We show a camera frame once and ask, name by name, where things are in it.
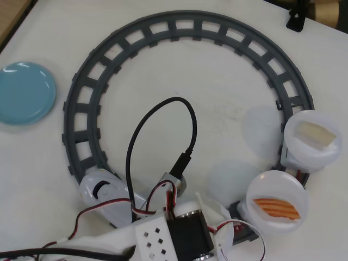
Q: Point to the brown cardboard box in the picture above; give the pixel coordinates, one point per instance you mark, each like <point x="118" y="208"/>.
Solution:
<point x="329" y="11"/>

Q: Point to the black clamp bracket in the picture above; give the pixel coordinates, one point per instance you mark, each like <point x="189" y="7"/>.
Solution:
<point x="296" y="23"/>

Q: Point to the grey circular toy train track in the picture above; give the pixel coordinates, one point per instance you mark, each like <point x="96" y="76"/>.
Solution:
<point x="68" y="122"/>

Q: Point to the white round plastic plate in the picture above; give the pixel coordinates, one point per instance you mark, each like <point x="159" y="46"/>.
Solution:
<point x="299" y="153"/>
<point x="272" y="185"/>

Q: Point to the pale white squid sushi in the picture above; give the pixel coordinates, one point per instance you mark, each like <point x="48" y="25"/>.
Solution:
<point x="312" y="133"/>

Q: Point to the white Shinkansen toy locomotive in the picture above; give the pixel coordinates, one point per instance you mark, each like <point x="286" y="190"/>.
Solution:
<point x="114" y="187"/>

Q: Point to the orange striped salmon sushi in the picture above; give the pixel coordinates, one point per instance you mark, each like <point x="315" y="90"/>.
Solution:
<point x="277" y="208"/>

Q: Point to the blue round dish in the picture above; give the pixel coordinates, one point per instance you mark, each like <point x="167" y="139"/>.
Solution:
<point x="24" y="92"/>

